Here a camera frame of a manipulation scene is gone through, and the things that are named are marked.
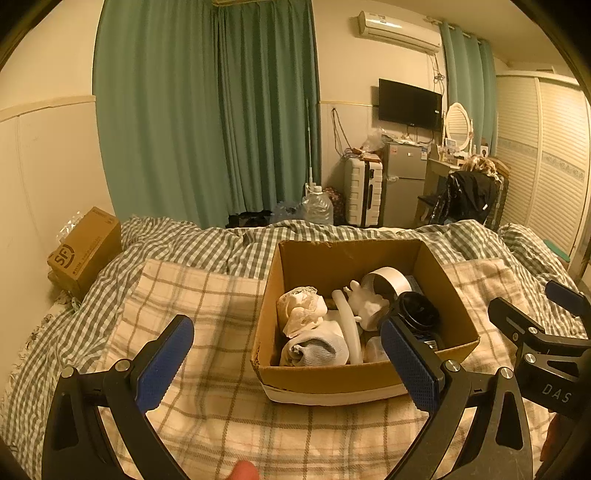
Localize crumpled clear plastic bag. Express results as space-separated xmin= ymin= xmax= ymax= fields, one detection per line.
xmin=362 ymin=128 xmax=386 ymax=153

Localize black round jar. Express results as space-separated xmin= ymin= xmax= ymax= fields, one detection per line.
xmin=394 ymin=292 xmax=439 ymax=340

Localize large clear water jug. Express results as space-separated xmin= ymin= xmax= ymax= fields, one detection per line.
xmin=302 ymin=182 xmax=334 ymax=225

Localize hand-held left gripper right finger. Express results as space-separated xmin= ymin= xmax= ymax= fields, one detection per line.
xmin=379 ymin=315 xmax=536 ymax=480

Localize white ribbed suitcase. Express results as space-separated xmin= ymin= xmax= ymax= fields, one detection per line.
xmin=344 ymin=157 xmax=384 ymax=227

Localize white oval mirror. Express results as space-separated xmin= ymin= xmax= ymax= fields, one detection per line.
xmin=443 ymin=102 xmax=474 ymax=153

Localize white louvered wardrobe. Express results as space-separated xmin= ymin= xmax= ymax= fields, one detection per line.
xmin=494 ymin=71 xmax=591 ymax=273

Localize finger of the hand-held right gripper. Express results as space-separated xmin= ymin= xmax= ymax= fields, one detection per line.
xmin=488 ymin=296 xmax=555 ymax=365
xmin=545 ymin=280 xmax=585 ymax=317

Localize dark patterned bag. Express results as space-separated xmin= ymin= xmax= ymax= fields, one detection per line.
xmin=323 ymin=186 xmax=347 ymax=225

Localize white grey sock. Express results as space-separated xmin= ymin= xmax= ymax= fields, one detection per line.
xmin=279 ymin=314 xmax=349 ymax=367

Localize wide green curtain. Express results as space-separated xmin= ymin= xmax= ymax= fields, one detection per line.
xmin=93 ymin=0 xmax=321 ymax=229

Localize clear plastic wrap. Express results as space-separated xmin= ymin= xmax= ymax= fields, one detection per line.
xmin=58 ymin=210 xmax=88 ymax=241

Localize bluish clear plastic bag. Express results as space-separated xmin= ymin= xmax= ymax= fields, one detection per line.
xmin=270 ymin=199 xmax=305 ymax=222

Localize cream lace cloth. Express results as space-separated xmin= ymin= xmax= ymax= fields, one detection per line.
xmin=276 ymin=286 xmax=328 ymax=337

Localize black bag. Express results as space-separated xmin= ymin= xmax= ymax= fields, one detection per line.
xmin=226 ymin=210 xmax=273 ymax=228

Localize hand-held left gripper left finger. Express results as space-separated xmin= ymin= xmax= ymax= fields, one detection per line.
xmin=41 ymin=315 xmax=195 ymax=480

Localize white pole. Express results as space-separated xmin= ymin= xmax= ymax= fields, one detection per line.
xmin=305 ymin=97 xmax=317 ymax=185

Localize white tape roll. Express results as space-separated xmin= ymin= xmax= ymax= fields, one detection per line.
xmin=360 ymin=267 xmax=414 ymax=305

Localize black wall television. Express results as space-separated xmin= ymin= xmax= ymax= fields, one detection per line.
xmin=379 ymin=78 xmax=443 ymax=131

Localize narrow green curtain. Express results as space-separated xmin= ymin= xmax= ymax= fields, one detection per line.
xmin=438 ymin=22 xmax=497 ymax=158

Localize clear plastic cup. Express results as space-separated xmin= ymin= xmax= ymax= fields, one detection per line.
xmin=365 ymin=336 xmax=393 ymax=363

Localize white glove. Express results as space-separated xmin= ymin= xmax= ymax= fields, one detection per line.
xmin=344 ymin=279 xmax=393 ymax=330

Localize closed printed cardboard box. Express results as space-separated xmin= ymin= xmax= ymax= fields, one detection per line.
xmin=46 ymin=206 xmax=122 ymax=296

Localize white air conditioner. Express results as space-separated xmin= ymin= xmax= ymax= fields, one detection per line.
xmin=355 ymin=10 xmax=441 ymax=55

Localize tan furry cloth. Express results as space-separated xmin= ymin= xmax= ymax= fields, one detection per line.
xmin=462 ymin=154 xmax=499 ymax=176

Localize beige plaid blanket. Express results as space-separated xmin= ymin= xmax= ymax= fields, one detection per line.
xmin=99 ymin=258 xmax=555 ymax=480

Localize brown cardboard box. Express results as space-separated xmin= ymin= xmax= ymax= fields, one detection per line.
xmin=250 ymin=239 xmax=482 ymax=406

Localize brown stool with green top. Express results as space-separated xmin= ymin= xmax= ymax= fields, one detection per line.
xmin=545 ymin=239 xmax=571 ymax=261

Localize silver small fridge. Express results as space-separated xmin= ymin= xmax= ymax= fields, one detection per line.
xmin=381 ymin=141 xmax=432 ymax=227

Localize hanging wall cables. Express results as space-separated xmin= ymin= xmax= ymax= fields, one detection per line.
xmin=330 ymin=108 xmax=352 ymax=155

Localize white curved tube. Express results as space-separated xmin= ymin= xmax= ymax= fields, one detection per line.
xmin=331 ymin=289 xmax=365 ymax=365

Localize black jacket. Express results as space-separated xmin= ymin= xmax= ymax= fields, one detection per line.
xmin=434 ymin=171 xmax=502 ymax=227

